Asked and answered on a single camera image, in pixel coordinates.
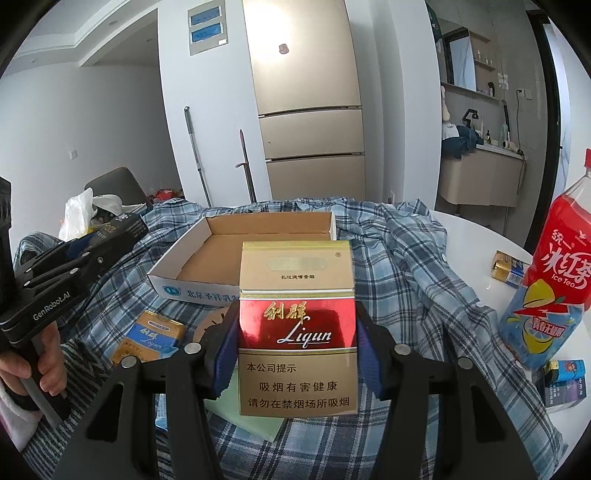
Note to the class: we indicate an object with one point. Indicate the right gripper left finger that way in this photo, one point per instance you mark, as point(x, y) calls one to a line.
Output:
point(199, 371)

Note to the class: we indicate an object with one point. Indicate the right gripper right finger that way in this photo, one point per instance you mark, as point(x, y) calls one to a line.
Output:
point(392, 372)

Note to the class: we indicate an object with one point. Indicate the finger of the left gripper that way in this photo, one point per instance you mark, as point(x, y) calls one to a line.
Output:
point(72, 280)
point(54, 262)

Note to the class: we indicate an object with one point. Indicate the black FOCO box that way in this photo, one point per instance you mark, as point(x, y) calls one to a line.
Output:
point(116, 237)

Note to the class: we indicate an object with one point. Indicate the round tan slotted coaster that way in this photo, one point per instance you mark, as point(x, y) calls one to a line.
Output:
point(211, 319)

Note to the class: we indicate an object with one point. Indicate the red gold Liqun cigarette box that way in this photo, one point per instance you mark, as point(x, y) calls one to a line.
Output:
point(297, 348)

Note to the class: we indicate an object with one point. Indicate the green paper sheet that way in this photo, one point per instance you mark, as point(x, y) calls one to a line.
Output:
point(227, 407)

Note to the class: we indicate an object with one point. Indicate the white plastic bag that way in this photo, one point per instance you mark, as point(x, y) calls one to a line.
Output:
point(87, 212)

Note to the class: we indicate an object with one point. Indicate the blue gold Liqun cigarette pack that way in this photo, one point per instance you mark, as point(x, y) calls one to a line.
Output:
point(151, 337)

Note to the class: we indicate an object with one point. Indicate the grey chair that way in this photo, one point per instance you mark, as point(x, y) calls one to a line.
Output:
point(120, 182)

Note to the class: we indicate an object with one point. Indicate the blue plaid shirt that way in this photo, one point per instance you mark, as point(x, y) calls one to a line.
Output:
point(403, 278)

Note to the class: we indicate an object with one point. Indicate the open cardboard tray box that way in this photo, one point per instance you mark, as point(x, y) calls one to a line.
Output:
point(203, 265)

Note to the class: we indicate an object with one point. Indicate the red items pile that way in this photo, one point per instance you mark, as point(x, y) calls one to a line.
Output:
point(163, 195)

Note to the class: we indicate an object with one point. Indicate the crumpled gold blue cigarette pack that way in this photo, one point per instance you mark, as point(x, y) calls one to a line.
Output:
point(508, 269)

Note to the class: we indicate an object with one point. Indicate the dark blue small carton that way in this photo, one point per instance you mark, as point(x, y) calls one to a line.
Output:
point(561, 384)

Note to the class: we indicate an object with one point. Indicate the red iced tea bottle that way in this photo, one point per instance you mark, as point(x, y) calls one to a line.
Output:
point(555, 291)

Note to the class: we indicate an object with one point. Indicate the beige bathroom vanity cabinet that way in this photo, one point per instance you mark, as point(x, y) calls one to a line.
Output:
point(487, 177)

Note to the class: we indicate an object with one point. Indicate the dark blue towel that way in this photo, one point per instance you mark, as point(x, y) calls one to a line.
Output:
point(458, 140)

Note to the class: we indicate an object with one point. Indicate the beige three-door refrigerator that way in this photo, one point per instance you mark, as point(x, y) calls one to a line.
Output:
point(308, 97)

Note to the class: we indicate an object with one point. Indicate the grey mop handle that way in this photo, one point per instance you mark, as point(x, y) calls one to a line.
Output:
point(196, 156)

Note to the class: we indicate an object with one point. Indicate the dark red broom handle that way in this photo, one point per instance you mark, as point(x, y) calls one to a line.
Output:
point(246, 168)

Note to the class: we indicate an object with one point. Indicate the blue wall panel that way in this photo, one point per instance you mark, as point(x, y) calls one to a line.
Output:
point(207, 27)

